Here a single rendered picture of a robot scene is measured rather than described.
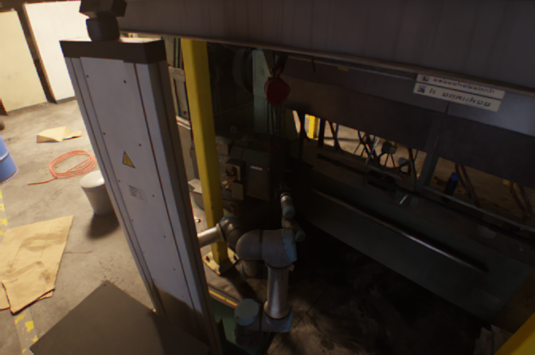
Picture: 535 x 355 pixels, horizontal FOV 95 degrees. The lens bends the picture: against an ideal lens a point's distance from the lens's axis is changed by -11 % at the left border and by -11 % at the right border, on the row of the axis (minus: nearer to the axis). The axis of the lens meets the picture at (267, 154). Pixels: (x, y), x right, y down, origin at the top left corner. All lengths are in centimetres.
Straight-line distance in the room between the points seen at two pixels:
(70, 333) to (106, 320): 13
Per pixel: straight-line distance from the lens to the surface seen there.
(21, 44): 729
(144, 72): 64
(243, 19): 123
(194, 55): 149
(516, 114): 181
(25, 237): 336
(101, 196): 302
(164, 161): 71
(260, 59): 251
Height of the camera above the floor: 185
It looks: 30 degrees down
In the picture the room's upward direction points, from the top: straight up
